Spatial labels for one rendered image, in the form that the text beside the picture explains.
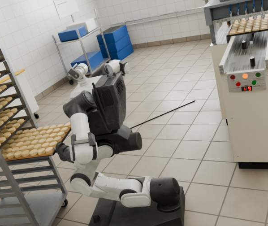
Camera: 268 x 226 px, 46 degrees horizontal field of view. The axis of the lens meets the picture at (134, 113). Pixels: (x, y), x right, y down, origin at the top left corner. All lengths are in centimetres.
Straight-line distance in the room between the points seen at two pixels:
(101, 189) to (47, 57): 415
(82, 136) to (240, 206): 131
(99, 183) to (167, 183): 46
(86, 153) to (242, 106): 126
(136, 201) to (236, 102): 97
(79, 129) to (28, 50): 432
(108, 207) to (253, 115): 121
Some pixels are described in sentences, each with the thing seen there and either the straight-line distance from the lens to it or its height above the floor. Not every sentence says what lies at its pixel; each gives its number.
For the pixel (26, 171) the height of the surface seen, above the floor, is 41.
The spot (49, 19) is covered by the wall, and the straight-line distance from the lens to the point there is 625.
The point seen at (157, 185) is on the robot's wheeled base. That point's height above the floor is 35.
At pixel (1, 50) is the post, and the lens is 232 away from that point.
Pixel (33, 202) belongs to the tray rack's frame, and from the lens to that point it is 283.
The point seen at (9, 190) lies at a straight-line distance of 298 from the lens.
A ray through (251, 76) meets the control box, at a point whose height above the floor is 81.
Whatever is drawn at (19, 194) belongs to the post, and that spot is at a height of 54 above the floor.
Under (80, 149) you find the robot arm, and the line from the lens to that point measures 151.
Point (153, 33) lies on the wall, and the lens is 695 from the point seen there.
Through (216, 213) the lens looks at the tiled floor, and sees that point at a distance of 236.
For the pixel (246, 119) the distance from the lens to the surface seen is 241.
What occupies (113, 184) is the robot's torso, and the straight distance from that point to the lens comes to 221.
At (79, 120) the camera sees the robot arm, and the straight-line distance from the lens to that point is 158.
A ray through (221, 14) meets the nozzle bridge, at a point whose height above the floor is 108.
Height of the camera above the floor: 164
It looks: 24 degrees down
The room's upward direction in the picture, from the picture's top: 17 degrees counter-clockwise
